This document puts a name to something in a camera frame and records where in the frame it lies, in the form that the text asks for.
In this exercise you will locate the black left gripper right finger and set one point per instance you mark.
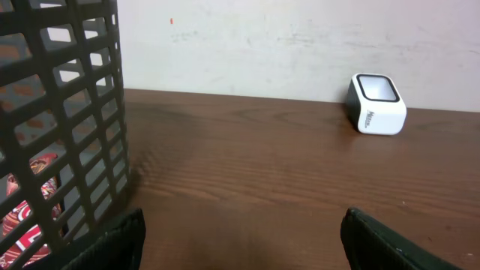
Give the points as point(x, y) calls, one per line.
point(369, 244)

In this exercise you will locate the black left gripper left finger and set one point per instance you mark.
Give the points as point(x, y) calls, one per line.
point(118, 244)

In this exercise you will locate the red chocolate bar wrapper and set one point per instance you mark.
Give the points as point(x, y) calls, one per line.
point(18, 214)

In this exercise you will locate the white barcode scanner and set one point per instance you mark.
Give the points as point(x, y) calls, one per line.
point(374, 105)

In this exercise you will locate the dark grey plastic basket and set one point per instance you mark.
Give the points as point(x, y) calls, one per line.
point(62, 92)

